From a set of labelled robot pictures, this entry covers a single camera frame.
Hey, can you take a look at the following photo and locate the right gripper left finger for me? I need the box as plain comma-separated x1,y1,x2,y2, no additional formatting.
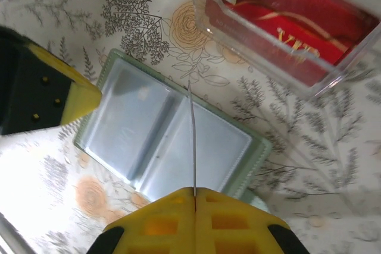
86,187,196,254

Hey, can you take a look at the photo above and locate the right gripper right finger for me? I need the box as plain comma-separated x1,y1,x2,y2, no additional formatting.
195,187,307,254

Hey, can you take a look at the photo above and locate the blue credit card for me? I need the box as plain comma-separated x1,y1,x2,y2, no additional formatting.
186,80,198,197

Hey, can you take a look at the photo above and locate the green card holder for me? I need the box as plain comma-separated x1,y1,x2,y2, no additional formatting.
73,48,273,216

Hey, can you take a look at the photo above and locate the clear acrylic card box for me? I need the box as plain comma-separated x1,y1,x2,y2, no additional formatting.
189,0,381,99

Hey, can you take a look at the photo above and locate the red VIP credit card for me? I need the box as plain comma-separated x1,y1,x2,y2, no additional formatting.
205,0,379,88

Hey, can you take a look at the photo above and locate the floral tablecloth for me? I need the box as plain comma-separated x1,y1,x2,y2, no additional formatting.
0,0,381,254

